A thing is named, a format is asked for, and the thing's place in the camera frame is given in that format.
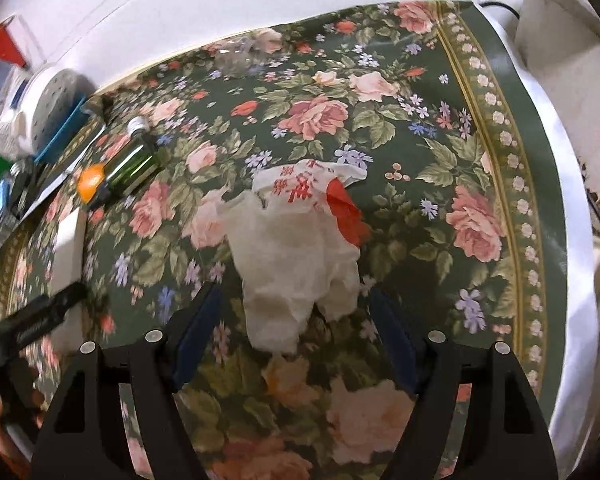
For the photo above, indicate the white rice cooker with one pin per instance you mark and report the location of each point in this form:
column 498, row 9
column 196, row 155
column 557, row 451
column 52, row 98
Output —
column 559, row 40

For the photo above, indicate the floral green table mat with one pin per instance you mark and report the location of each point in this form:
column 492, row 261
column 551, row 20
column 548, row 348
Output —
column 461, row 199

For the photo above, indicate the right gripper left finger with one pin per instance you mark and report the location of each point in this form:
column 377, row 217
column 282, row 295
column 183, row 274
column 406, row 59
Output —
column 83, row 434

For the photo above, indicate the clear plastic wrapper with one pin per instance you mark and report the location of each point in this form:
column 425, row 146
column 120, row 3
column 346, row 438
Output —
column 239, row 57

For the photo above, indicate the white box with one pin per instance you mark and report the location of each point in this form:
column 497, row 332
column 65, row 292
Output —
column 67, row 269

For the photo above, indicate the small brown medicine bottle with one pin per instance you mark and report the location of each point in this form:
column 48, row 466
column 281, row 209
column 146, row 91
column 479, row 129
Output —
column 138, row 129

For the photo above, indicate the dark green glass bottle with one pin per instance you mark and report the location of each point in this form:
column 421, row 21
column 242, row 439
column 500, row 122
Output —
column 125, row 172

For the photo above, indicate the orange fruit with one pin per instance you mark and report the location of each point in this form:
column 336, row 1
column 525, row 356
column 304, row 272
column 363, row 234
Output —
column 89, row 180

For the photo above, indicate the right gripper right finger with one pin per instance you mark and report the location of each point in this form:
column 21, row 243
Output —
column 505, row 434

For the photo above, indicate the white tissue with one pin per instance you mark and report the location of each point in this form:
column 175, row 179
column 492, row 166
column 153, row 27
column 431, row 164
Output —
column 295, row 238

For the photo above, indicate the white perforated lid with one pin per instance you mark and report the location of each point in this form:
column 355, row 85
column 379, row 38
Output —
column 47, row 101

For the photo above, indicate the blue plastic bowl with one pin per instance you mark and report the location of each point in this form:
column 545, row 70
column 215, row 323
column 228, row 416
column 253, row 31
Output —
column 64, row 134

